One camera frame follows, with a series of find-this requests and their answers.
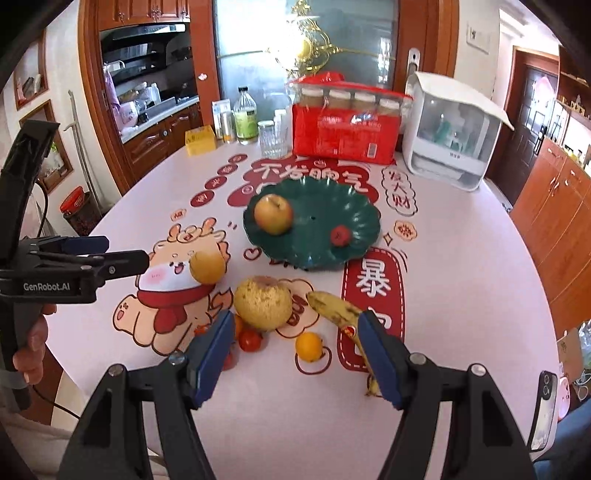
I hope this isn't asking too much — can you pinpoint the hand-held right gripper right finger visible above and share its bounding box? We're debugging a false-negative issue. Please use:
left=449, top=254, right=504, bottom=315
left=356, top=309, right=539, bottom=480

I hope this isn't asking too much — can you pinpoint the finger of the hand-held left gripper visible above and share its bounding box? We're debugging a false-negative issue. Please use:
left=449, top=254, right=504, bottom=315
left=28, top=249, right=151, bottom=291
left=21, top=234, right=110, bottom=256

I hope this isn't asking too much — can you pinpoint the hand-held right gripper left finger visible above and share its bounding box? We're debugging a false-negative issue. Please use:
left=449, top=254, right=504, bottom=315
left=55, top=310, right=237, bottom=480

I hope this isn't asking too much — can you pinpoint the spotted yellow banana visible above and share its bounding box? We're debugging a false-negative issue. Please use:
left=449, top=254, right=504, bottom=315
left=305, top=291, right=384, bottom=398

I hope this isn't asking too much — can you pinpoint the large spotted yellow pear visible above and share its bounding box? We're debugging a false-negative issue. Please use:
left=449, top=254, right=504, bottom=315
left=233, top=275, right=293, bottom=332

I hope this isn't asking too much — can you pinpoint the yellow round fruit red sticker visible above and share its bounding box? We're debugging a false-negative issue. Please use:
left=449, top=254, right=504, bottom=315
left=189, top=249, right=227, bottom=284

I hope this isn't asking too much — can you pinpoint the dark green scalloped plate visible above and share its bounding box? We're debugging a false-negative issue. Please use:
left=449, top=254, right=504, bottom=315
left=243, top=178, right=382, bottom=273

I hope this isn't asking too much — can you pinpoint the person's left hand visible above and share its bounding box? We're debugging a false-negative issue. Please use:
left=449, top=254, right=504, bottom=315
left=13, top=302, right=58, bottom=372

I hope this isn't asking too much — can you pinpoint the red round tin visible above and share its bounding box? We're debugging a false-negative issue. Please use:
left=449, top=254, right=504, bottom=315
left=60, top=186, right=93, bottom=215

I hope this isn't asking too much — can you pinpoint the wooden kitchen counter cabinet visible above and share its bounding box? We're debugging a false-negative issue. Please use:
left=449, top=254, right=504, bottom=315
left=119, top=97, right=204, bottom=168

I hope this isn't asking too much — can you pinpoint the yellow cardboard box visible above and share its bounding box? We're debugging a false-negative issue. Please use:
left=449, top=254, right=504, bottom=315
left=185, top=126, right=218, bottom=158

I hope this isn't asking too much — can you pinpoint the red yellow apple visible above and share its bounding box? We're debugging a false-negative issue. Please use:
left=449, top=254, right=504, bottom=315
left=254, top=194, right=295, bottom=236

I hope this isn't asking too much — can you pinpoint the person's beige clothing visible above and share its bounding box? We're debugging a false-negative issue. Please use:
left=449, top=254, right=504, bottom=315
left=0, top=408, right=86, bottom=480

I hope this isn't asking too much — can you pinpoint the smartphone in clear case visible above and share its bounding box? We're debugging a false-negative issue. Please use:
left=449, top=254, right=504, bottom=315
left=526, top=369, right=559, bottom=453

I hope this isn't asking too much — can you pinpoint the small bottle orange liquid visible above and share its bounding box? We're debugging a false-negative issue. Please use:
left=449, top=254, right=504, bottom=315
left=217, top=111, right=236, bottom=144

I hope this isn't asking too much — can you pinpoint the small white box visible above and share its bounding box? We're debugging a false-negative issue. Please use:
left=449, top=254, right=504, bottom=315
left=211, top=99, right=234, bottom=132

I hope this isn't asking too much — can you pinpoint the clear bottle green label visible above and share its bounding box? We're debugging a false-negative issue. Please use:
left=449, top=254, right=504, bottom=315
left=232, top=86, right=259, bottom=141

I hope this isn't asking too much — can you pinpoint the brown cardboard box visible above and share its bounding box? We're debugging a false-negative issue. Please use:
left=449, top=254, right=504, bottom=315
left=556, top=328, right=588, bottom=384

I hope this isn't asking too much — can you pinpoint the clear ribbed drinking glass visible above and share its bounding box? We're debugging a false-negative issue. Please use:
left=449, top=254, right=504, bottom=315
left=257, top=120, right=283, bottom=158

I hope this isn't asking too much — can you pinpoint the person's blue jeans leg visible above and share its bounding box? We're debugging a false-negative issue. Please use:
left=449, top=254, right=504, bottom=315
left=533, top=408, right=591, bottom=480

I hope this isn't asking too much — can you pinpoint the black range hood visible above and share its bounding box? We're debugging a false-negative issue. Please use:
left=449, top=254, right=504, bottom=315
left=99, top=23, right=188, bottom=47

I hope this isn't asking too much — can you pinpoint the wooden side cabinet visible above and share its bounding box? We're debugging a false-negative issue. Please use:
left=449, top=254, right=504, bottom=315
left=510, top=138, right=591, bottom=326

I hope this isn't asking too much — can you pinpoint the red pack of paper cups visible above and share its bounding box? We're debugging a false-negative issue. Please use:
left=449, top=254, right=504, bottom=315
left=288, top=71, right=414, bottom=164

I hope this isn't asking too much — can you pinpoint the white cup sterilizer cabinet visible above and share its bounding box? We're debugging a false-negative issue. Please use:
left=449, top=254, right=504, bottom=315
left=402, top=71, right=515, bottom=191

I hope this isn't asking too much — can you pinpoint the dark brown door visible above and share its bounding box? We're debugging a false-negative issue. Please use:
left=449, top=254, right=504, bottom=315
left=492, top=48, right=559, bottom=204

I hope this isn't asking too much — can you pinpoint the wooden wall niche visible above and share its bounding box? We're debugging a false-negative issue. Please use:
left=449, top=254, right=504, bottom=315
left=21, top=99, right=75, bottom=192

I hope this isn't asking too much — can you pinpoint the white wall switch panel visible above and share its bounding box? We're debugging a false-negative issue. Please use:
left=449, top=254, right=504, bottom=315
left=466, top=25, right=491, bottom=51

